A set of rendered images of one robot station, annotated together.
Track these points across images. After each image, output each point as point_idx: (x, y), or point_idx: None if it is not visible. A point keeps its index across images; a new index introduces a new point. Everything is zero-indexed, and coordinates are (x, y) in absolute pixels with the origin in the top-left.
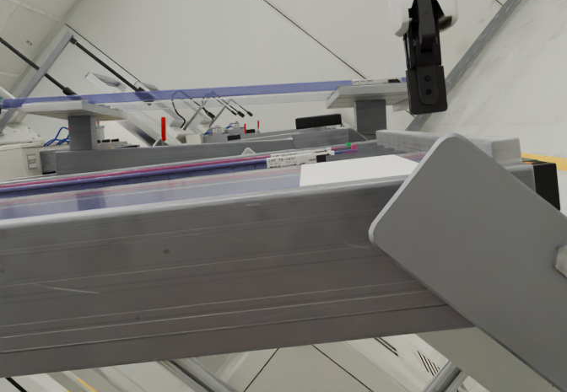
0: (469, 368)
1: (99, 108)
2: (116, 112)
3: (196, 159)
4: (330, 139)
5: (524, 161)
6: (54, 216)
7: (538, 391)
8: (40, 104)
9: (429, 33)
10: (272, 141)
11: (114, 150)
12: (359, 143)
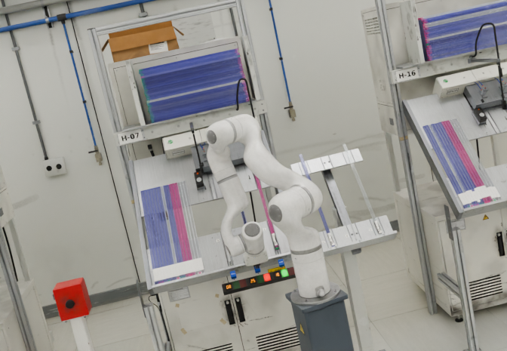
0: (347, 287)
1: (318, 171)
2: (342, 165)
3: (331, 198)
4: None
5: (233, 287)
6: (142, 251)
7: (352, 307)
8: (291, 168)
9: (244, 262)
10: (339, 214)
11: (324, 177)
12: None
